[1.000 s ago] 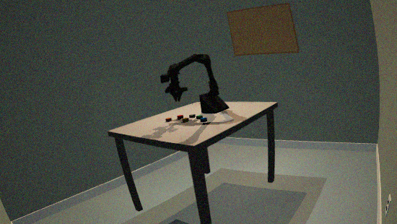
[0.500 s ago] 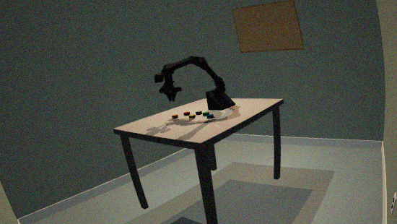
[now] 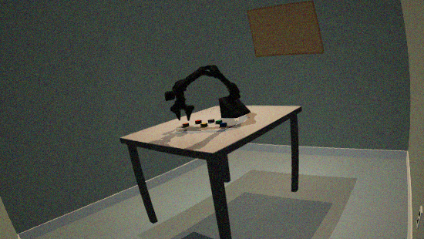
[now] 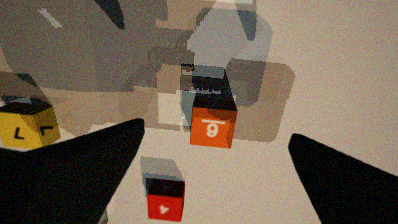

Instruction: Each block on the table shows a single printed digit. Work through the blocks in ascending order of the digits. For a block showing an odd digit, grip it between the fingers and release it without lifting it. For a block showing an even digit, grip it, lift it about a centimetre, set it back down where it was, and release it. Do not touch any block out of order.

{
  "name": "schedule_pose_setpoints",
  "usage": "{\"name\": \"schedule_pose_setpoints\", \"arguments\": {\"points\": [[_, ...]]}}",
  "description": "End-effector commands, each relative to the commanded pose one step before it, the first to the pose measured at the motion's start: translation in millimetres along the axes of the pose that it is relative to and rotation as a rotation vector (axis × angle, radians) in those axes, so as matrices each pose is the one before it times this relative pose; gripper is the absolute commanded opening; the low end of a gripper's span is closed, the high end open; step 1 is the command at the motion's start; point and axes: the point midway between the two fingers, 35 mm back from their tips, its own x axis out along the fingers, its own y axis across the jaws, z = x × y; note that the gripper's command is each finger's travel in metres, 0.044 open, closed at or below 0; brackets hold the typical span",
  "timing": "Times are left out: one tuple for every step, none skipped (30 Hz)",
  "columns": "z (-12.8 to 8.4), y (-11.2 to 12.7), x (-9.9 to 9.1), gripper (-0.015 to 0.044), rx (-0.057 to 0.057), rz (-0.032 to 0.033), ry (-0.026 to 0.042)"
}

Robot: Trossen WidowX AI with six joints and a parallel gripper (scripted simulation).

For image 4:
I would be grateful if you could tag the red block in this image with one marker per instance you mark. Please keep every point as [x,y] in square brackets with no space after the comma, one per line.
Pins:
[166,200]

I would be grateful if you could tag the yellow and black block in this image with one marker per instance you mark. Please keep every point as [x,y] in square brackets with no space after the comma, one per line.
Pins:
[28,125]

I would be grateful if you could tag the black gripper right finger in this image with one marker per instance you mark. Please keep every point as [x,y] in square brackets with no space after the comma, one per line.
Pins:
[342,189]

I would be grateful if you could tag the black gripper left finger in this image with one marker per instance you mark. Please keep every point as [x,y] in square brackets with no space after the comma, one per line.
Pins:
[69,182]

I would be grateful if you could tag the orange block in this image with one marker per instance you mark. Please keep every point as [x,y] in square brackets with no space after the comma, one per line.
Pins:
[213,122]

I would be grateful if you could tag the brown block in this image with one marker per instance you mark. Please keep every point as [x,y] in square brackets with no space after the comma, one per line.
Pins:
[103,219]

